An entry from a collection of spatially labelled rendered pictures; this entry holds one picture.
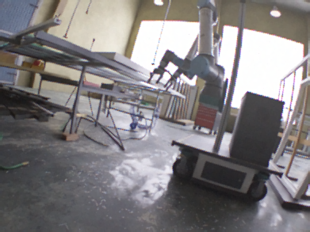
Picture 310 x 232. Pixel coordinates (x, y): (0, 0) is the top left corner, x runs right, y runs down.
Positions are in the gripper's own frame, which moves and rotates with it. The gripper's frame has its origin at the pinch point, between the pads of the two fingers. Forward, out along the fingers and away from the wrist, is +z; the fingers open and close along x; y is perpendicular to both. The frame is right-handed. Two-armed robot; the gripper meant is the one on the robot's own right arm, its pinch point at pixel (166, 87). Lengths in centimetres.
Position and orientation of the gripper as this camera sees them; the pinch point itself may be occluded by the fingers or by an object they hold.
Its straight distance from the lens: 191.4
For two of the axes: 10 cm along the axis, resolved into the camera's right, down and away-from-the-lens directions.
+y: 7.5, 6.2, -2.3
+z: -6.2, 7.8, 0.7
